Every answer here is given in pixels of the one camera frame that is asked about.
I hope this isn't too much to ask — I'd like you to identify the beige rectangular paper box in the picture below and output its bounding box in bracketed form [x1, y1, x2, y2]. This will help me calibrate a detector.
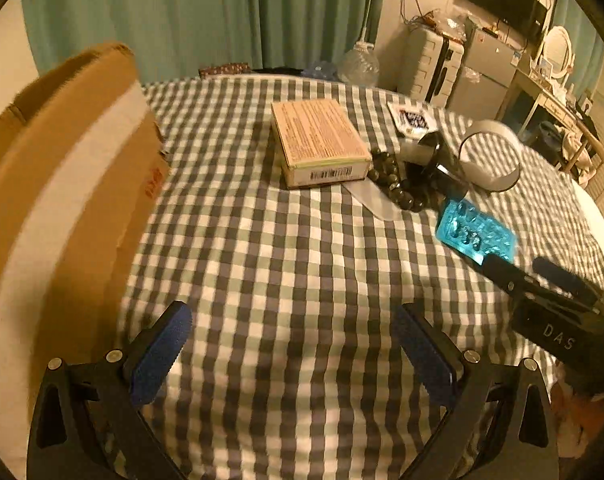
[271, 99, 372, 188]

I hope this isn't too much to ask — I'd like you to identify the small grey refrigerator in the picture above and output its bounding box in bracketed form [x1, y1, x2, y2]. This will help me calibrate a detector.
[446, 27, 521, 120]

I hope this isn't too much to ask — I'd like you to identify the white dressing table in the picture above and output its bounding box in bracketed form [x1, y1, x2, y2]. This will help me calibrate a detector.
[496, 68, 593, 159]

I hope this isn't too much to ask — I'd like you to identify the blue blister pill pack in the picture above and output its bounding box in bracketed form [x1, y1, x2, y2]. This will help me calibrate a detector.
[435, 200, 517, 266]

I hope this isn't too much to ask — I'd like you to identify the white ring hoop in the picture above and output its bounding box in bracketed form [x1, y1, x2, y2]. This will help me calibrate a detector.
[458, 119, 522, 193]

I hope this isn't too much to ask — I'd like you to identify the white oval mirror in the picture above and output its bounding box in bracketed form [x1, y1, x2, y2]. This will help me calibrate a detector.
[536, 25, 574, 80]

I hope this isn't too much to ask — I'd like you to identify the dark glass jar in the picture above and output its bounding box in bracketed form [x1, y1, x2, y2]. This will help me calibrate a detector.
[398, 131, 469, 212]

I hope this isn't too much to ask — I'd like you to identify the green curtain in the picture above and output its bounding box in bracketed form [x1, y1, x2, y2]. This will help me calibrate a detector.
[22, 0, 382, 82]

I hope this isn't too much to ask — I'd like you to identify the patterned brown bag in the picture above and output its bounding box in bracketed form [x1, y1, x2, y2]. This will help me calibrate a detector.
[199, 63, 253, 79]

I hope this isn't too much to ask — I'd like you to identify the large clear water bottle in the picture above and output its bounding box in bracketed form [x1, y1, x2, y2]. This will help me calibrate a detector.
[337, 40, 380, 87]

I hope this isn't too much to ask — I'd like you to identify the wooden chair with clothes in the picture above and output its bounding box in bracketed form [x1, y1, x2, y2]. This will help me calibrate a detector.
[534, 122, 597, 188]

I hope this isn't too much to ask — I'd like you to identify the brown cardboard box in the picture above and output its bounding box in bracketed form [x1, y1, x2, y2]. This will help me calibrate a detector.
[0, 42, 168, 478]

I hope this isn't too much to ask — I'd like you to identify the dark bead bracelet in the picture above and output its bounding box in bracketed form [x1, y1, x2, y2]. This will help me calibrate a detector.
[366, 146, 431, 213]

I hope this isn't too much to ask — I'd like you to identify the white suitcase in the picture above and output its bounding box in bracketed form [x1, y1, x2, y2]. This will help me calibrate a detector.
[397, 27, 465, 107]

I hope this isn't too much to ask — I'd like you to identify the white card black print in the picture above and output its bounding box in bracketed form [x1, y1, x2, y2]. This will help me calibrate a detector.
[387, 102, 437, 141]

